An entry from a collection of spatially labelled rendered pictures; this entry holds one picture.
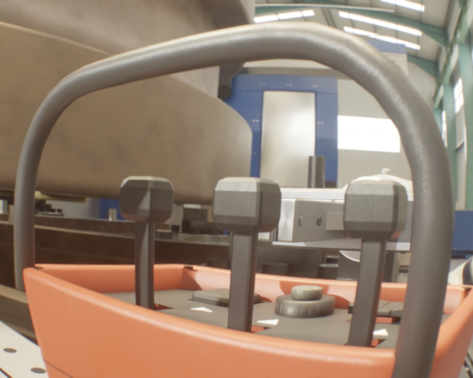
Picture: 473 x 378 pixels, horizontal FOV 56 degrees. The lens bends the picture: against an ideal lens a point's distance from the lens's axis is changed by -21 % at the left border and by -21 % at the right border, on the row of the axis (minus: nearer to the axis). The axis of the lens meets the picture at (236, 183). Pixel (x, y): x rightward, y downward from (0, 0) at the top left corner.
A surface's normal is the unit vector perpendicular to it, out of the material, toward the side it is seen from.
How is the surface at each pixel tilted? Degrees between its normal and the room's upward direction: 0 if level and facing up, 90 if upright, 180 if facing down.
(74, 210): 90
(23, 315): 71
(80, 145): 90
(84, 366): 97
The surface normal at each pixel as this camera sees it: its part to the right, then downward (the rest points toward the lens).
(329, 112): -0.28, -0.06
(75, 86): -0.46, 0.50
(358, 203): -0.59, -0.07
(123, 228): 0.81, 0.02
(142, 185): -0.55, -0.34
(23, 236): 0.34, -0.03
